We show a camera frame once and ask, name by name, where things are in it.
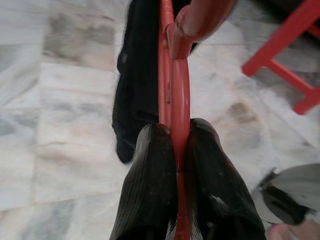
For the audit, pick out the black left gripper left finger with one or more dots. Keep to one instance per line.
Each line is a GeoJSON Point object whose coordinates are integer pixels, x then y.
{"type": "Point", "coordinates": [147, 195]}

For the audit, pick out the red plastic stool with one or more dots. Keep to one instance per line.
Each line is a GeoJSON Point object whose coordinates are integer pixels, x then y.
{"type": "Point", "coordinates": [282, 37]}

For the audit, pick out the person's bare foot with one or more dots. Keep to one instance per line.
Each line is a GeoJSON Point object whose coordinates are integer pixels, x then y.
{"type": "Point", "coordinates": [287, 233]}

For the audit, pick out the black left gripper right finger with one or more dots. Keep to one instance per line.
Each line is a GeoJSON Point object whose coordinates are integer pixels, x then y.
{"type": "Point", "coordinates": [215, 195]}

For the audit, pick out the black shirt with green logo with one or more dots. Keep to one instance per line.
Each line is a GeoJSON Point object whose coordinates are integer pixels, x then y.
{"type": "Point", "coordinates": [137, 87]}

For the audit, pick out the red plastic hanger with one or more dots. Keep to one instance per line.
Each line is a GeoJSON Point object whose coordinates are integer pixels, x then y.
{"type": "Point", "coordinates": [180, 100]}

